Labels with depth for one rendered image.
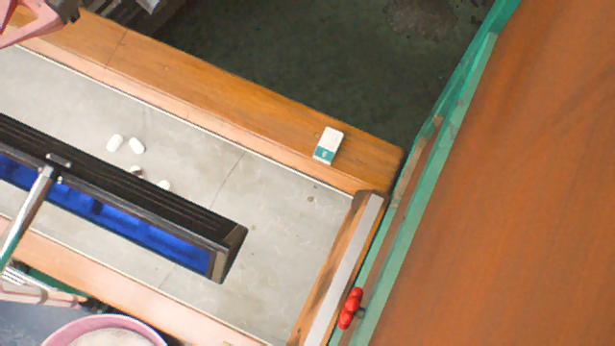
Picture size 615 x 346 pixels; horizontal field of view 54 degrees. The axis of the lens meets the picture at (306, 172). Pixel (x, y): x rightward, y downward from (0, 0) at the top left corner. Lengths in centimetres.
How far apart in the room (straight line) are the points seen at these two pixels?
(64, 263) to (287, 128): 46
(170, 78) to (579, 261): 106
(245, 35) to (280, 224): 108
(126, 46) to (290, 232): 47
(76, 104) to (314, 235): 52
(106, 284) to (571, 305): 100
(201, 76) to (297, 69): 87
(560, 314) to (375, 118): 180
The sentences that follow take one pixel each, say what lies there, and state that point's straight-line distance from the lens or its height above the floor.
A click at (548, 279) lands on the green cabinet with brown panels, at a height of 165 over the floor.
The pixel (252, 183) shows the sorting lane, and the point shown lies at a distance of 112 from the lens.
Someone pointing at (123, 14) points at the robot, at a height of 28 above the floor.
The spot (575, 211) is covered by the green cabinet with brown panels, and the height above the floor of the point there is 165.
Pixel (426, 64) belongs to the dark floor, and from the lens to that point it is 206.
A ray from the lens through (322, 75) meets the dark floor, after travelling 200.
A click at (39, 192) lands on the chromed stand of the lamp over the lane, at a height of 112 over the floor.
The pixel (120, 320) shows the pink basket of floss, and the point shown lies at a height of 76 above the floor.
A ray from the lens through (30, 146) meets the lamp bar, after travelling 83.
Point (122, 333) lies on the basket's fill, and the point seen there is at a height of 73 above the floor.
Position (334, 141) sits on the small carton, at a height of 79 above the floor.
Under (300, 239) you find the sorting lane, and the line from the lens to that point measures 110.
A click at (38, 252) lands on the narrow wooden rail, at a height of 77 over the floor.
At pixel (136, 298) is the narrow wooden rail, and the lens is 110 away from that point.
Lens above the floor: 183
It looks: 75 degrees down
